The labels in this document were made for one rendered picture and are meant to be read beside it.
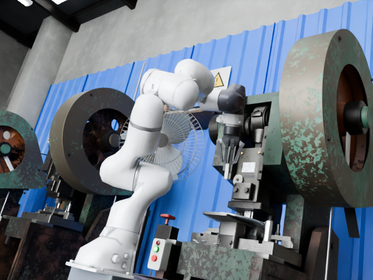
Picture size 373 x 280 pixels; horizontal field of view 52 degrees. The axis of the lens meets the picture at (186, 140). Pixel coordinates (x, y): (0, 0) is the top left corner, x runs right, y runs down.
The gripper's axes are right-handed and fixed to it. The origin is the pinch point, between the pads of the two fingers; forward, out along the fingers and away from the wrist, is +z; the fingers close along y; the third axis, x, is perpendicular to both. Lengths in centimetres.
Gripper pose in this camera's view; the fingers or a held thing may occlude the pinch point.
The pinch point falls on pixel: (227, 170)
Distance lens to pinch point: 172.6
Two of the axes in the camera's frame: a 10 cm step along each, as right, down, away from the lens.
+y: 9.7, 1.3, -2.2
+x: 2.3, -0.5, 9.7
